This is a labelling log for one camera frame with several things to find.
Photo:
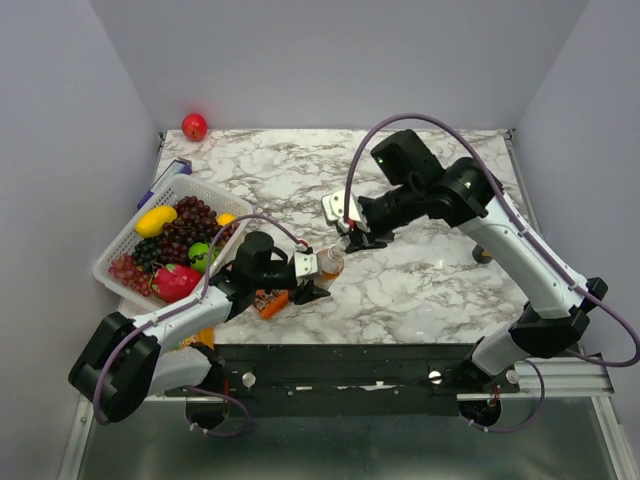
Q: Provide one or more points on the orange juice bottle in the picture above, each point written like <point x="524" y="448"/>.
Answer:
<point x="331" y="262"/>

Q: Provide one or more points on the purple white box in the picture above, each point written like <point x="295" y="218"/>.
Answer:
<point x="177" y="166"/>

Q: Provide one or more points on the yellow lemon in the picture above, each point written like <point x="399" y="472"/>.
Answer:
<point x="226" y="219"/>

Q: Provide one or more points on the dark purple grape bunch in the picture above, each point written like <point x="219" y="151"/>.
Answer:
<point x="196" y="222"/>

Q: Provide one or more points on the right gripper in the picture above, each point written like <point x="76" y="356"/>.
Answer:
<point x="356" y="242"/>

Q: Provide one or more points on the white plastic basket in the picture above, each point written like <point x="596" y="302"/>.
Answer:
<point x="177" y="187"/>

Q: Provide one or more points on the green toy fruit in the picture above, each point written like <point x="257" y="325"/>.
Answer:
<point x="198" y="254"/>

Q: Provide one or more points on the light red grape bunch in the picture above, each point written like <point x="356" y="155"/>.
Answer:
<point x="131" y="275"/>

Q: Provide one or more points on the black blue grape bunch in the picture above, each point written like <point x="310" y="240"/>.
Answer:
<point x="147" y="251"/>

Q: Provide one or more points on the yellow snack bag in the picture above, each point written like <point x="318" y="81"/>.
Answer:
<point x="205" y="337"/>

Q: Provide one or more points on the orange snack box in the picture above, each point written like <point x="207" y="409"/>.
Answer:
<point x="269" y="304"/>

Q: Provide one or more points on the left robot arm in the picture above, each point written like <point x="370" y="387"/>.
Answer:
<point x="123" y="362"/>

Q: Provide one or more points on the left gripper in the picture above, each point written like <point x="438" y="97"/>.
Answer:
<point x="309" y="292"/>

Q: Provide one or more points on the red apple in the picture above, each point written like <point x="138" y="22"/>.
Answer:
<point x="194" y="127"/>

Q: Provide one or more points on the black can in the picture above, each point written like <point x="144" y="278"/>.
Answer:
<point x="481" y="255"/>

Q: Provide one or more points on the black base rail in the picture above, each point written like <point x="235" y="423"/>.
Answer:
<point x="352" y="380"/>

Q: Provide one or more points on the yellow mango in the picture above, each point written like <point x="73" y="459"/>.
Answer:
<point x="151" y="224"/>

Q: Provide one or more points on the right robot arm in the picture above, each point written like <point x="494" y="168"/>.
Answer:
<point x="468" y="197"/>

